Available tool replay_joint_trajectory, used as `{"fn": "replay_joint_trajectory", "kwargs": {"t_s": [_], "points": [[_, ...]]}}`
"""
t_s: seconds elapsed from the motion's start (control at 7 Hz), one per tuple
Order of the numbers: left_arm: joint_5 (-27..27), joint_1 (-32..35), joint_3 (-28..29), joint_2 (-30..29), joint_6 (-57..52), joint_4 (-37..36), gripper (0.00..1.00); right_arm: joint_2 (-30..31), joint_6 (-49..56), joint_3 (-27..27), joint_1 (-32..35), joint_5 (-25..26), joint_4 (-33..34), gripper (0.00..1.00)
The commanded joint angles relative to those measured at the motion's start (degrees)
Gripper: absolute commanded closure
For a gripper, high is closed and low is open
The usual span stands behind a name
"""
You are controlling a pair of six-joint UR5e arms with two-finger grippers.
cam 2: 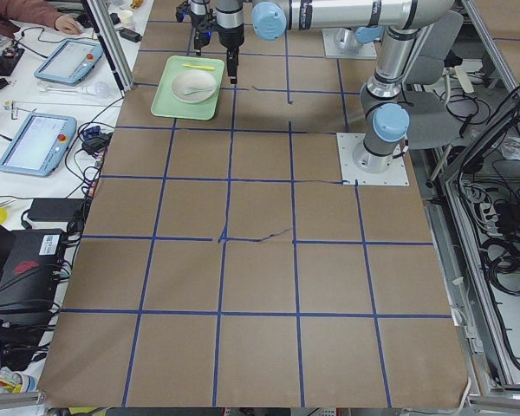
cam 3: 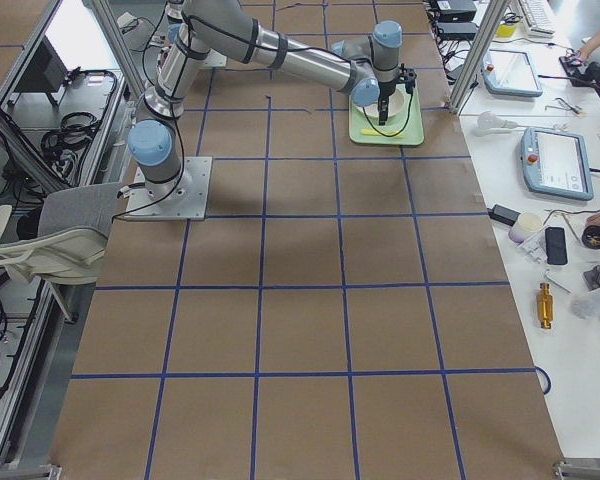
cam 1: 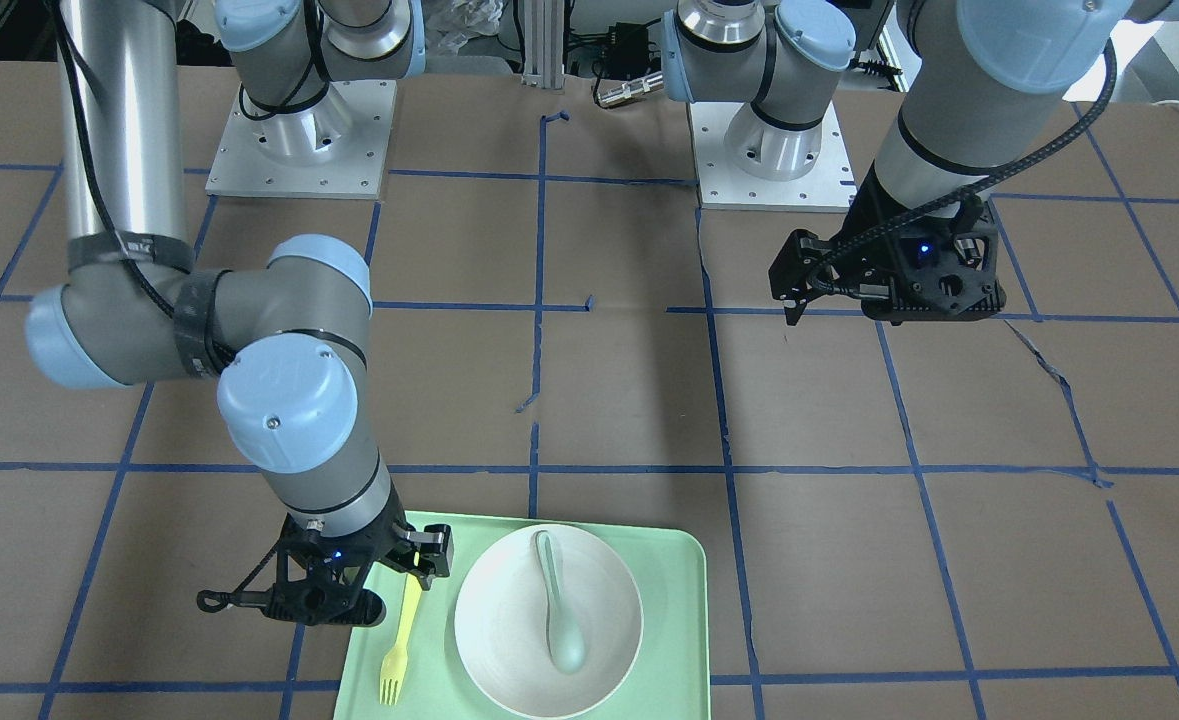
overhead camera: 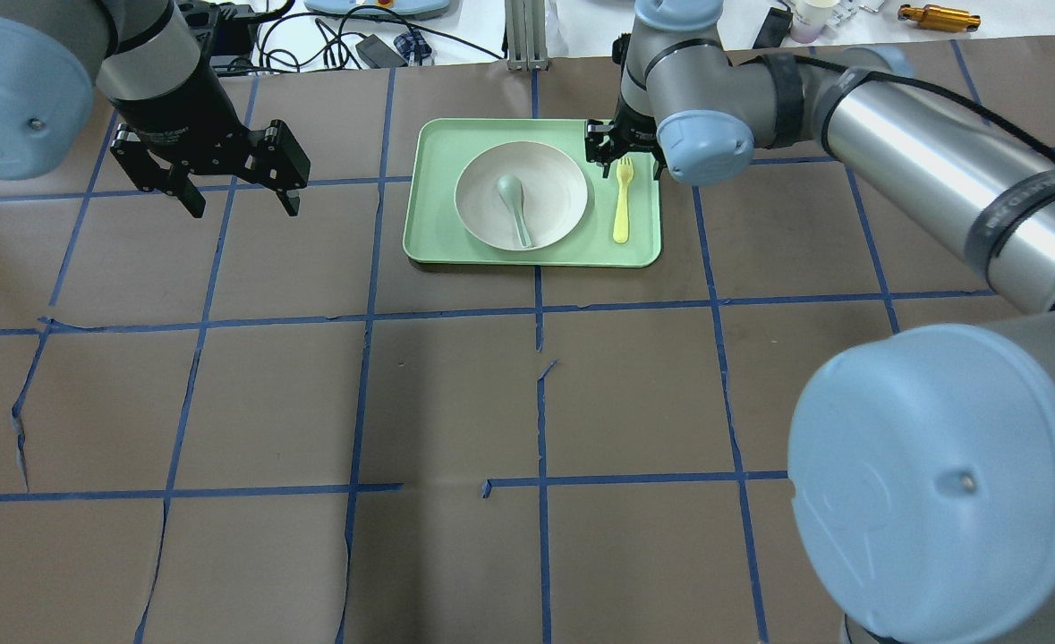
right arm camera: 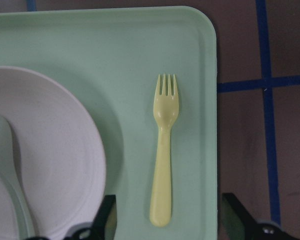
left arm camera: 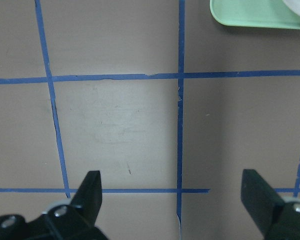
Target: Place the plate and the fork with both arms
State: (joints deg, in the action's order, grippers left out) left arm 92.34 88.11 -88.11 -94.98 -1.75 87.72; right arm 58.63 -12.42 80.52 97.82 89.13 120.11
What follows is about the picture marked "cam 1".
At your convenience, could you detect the light green plastic spoon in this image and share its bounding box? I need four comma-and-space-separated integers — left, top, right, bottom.
534, 530, 588, 675

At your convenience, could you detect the light green tray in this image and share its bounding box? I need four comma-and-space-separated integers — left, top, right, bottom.
334, 511, 711, 719

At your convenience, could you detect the yellow plastic fork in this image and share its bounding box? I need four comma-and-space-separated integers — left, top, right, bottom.
378, 574, 424, 706

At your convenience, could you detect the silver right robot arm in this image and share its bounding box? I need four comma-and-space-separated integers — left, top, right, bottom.
25, 1, 455, 592

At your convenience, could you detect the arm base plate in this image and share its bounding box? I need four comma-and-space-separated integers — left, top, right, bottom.
206, 79, 397, 200
689, 103, 857, 213

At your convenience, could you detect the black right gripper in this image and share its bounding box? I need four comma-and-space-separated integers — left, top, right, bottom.
377, 518, 455, 592

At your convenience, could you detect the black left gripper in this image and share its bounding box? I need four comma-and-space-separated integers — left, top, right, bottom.
768, 165, 910, 326

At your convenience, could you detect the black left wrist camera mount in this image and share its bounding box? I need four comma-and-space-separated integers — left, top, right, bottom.
859, 197, 1008, 324

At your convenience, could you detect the aluminium frame post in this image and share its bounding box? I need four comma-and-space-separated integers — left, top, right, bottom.
515, 1, 567, 94

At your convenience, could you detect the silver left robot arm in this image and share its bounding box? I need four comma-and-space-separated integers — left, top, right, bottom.
661, 1, 1179, 325

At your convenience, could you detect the white round plate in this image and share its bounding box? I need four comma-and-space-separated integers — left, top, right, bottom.
455, 524, 643, 719

